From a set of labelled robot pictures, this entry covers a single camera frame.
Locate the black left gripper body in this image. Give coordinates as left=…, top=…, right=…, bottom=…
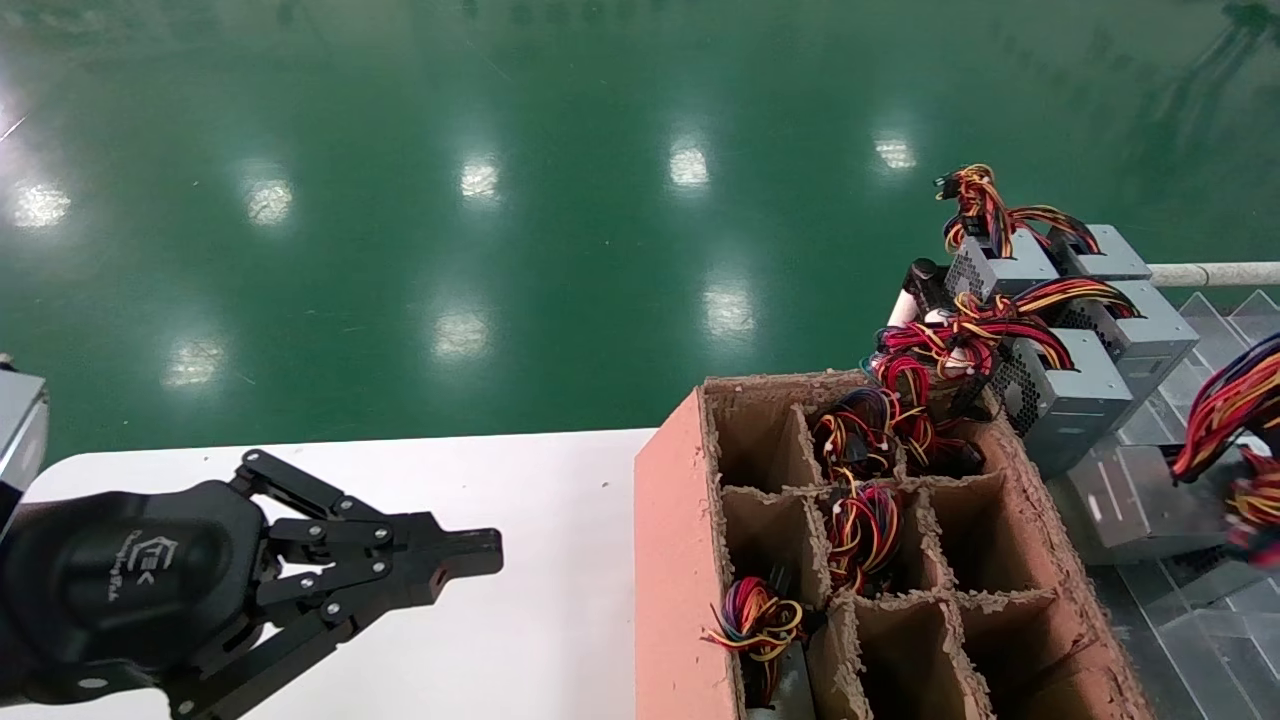
left=0, top=480, right=274, bottom=707

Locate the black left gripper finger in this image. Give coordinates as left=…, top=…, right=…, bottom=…
left=232, top=449, right=504, bottom=579
left=165, top=560, right=451, bottom=720

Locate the grey power supply with cables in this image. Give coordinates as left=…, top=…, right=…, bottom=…
left=1050, top=335, right=1280, bottom=573
left=935, top=163, right=1061, bottom=301
left=875, top=290, right=1136, bottom=479
left=955, top=278, right=1200, bottom=386
left=1005, top=205, right=1151, bottom=283
left=812, top=388, right=901, bottom=481

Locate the brown cardboard divider box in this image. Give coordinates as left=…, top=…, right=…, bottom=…
left=634, top=370, right=1156, bottom=720

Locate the clear acrylic stepped rack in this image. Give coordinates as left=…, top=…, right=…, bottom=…
left=1040, top=288, right=1280, bottom=720

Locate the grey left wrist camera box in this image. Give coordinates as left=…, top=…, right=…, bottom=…
left=0, top=370, right=48, bottom=521

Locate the wire bundle far left compartment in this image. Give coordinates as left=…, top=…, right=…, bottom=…
left=700, top=575, right=816, bottom=720

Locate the wire bundle compartment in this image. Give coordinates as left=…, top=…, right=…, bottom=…
left=825, top=480, right=906, bottom=598
left=700, top=575, right=816, bottom=720
left=868, top=352, right=986, bottom=476

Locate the wire bundle middle compartment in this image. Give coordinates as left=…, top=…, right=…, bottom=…
left=825, top=480, right=906, bottom=598

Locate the wire bundle right compartment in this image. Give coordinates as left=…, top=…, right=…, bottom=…
left=868, top=352, right=986, bottom=476

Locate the black and white post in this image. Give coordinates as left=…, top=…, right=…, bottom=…
left=888, top=258, right=951, bottom=329

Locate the white pipe rail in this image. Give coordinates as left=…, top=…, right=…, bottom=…
left=1145, top=262, right=1280, bottom=288

